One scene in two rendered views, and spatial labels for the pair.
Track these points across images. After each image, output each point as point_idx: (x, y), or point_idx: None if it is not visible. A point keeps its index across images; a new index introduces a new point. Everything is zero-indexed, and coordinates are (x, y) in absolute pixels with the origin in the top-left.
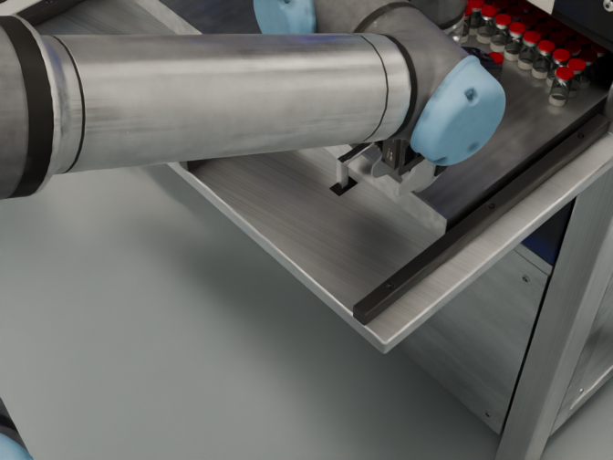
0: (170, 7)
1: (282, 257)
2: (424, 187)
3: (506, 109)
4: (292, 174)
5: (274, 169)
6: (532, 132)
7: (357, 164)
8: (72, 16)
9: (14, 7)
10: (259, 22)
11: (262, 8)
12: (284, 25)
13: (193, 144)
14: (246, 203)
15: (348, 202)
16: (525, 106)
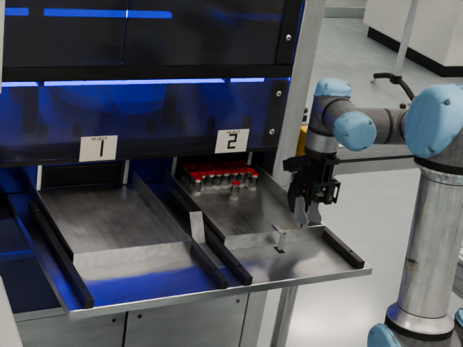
0: (131, 246)
1: (315, 277)
2: (309, 221)
3: (250, 200)
4: (266, 259)
5: (260, 262)
6: (268, 200)
7: (273, 239)
8: (91, 289)
9: (5, 337)
10: (351, 142)
11: (355, 134)
12: (371, 132)
13: None
14: (280, 275)
15: (290, 251)
16: (251, 196)
